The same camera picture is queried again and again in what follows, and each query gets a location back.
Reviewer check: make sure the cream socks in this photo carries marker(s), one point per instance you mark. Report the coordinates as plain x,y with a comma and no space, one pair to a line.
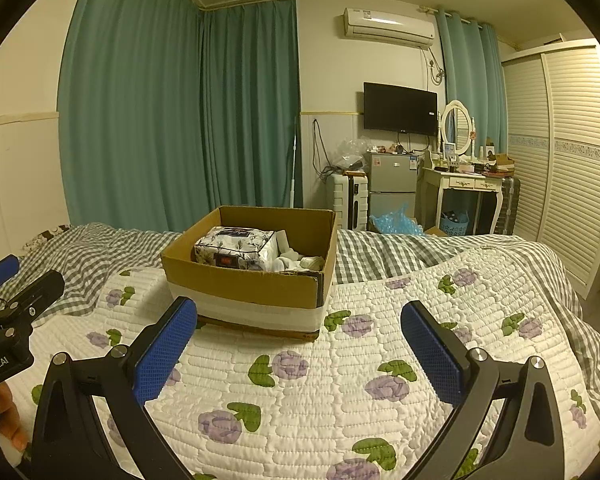
312,262

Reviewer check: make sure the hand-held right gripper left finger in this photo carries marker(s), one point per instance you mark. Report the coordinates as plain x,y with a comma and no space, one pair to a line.
165,350

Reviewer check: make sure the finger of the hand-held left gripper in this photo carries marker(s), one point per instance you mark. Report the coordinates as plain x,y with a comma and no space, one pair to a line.
0,270
35,290

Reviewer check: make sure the brown cardboard box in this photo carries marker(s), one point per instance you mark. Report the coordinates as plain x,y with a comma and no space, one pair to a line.
240,285

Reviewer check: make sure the blue plastic bag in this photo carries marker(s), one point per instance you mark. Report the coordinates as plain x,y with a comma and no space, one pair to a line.
395,222

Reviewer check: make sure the floral tissue pack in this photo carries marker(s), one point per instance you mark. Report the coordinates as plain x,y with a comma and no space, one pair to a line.
232,250

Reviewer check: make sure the white floral quilt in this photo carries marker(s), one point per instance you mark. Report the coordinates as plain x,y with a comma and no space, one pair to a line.
330,360

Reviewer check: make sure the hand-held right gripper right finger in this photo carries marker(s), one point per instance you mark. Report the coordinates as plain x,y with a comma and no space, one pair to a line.
430,355

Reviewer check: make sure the white louvred wardrobe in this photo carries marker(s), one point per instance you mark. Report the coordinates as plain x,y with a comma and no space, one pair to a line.
560,160

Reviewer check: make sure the clear plastic bag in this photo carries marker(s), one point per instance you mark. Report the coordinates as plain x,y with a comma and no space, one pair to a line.
349,152

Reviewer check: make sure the person's left hand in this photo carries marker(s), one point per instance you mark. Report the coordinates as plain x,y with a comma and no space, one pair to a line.
7,415

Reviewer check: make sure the black wall television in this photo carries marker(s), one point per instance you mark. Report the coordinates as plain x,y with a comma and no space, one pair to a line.
400,107

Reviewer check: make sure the grey small fridge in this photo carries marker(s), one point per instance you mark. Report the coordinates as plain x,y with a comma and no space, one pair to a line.
392,180

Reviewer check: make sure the white pole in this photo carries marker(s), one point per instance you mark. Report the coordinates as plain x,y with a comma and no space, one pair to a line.
295,165

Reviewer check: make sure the wide teal curtain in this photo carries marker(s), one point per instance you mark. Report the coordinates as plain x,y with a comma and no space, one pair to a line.
130,100

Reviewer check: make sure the white dressing table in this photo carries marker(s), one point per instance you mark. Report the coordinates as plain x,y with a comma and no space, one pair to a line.
460,177

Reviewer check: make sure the blue basket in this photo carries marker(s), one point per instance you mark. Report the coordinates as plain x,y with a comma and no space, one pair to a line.
454,224

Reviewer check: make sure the white air conditioner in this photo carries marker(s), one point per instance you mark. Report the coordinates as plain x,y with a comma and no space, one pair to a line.
387,27

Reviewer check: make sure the grey checked bed sheet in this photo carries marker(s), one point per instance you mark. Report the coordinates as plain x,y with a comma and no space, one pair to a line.
390,255

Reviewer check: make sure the oval white mirror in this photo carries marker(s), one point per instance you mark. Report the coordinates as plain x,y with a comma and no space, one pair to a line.
456,127

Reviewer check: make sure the silver suitcase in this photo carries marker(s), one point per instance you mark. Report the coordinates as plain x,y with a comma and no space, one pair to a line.
509,205

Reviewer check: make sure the white suitcase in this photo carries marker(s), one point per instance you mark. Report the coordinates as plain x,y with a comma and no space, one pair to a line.
347,200

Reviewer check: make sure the white socks with green band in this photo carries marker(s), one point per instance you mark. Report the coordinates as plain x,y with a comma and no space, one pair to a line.
287,259

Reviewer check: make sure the brown patterned cloth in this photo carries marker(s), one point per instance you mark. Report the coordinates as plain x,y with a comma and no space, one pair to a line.
45,241

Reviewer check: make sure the narrow teal curtain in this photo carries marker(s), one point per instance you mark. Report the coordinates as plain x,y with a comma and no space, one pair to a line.
472,75

